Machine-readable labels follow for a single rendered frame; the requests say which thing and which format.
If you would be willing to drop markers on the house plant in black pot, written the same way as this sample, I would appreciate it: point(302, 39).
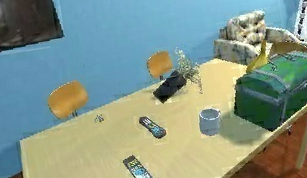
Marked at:
point(174, 82)

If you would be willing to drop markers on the orange wooden chair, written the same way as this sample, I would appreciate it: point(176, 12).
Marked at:
point(159, 63)
point(68, 98)

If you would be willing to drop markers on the black remote control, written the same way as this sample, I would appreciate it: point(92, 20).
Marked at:
point(152, 127)

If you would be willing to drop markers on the small grey keys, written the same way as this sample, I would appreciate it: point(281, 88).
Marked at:
point(99, 118)

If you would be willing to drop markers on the grey blue mug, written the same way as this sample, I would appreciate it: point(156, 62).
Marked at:
point(210, 121)

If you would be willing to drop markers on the grey remote control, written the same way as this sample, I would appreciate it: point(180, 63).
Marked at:
point(140, 175)

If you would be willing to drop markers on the pale wooden table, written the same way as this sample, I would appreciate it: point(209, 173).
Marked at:
point(81, 161)

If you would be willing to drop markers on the patterned beige armchair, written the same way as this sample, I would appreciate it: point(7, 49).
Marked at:
point(248, 37)

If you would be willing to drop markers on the green treasure chest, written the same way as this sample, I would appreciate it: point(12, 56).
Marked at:
point(276, 89)

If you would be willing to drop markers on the dark framed wall picture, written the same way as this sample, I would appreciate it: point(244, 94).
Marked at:
point(0, 24)

